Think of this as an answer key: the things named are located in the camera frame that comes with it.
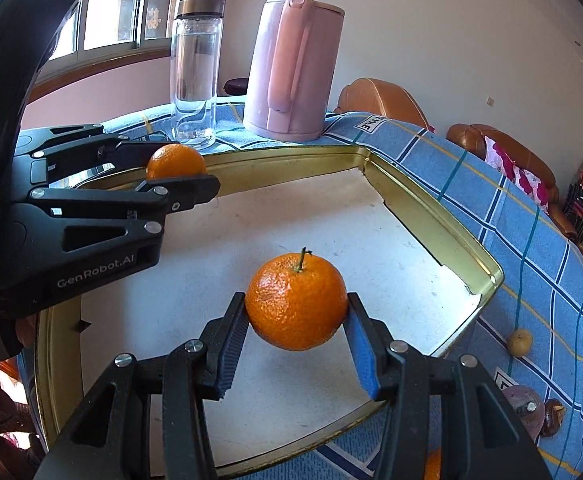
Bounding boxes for brown leather sofa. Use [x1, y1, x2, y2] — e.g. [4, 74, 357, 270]
[446, 123, 579, 241]

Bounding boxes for pink electric kettle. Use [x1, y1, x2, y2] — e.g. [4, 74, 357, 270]
[242, 0, 346, 142]

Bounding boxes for brown leather armchair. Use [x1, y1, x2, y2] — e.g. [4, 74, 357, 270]
[334, 78, 435, 133]

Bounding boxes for stacked dark chairs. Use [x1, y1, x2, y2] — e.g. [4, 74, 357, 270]
[563, 180, 583, 247]

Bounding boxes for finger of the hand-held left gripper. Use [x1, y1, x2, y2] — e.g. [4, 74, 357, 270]
[28, 174, 220, 261]
[15, 124, 154, 187]

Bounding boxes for clear glass bottle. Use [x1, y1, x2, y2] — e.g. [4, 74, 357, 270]
[170, 0, 227, 150]

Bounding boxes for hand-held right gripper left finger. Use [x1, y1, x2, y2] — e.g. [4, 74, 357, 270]
[34, 292, 249, 480]

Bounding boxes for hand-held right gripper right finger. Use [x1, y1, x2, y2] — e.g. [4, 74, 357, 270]
[346, 292, 555, 480]

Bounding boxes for small yellow round fruit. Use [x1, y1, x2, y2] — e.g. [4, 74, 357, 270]
[508, 329, 533, 358]

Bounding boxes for dark brown mangosteen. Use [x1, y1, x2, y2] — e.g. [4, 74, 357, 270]
[541, 398, 567, 437]

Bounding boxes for gold metal tin box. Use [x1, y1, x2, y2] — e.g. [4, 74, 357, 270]
[35, 145, 505, 478]

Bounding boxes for window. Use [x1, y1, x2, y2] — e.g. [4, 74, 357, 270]
[36, 0, 207, 76]

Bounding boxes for mandarin orange with stem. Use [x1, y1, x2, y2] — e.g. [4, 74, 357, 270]
[244, 247, 349, 352]

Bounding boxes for purple round fruit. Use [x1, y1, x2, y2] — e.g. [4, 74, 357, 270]
[502, 385, 546, 441]

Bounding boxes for blue plaid tablecloth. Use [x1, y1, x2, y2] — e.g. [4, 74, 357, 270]
[16, 105, 583, 480]

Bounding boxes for floral pink pillow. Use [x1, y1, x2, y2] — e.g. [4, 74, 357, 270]
[515, 166, 552, 207]
[484, 136, 518, 172]

